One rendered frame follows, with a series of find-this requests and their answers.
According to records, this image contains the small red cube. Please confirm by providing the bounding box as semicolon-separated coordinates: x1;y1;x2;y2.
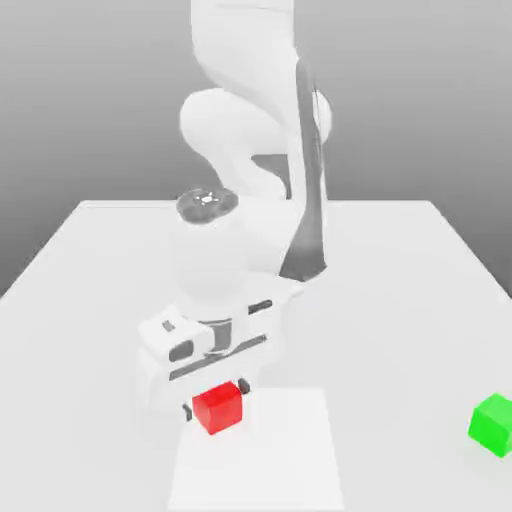
191;380;244;436

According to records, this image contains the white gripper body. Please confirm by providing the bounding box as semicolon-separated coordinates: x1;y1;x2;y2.
135;330;281;417

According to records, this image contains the small green cube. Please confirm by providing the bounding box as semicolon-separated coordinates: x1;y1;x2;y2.
467;392;512;459

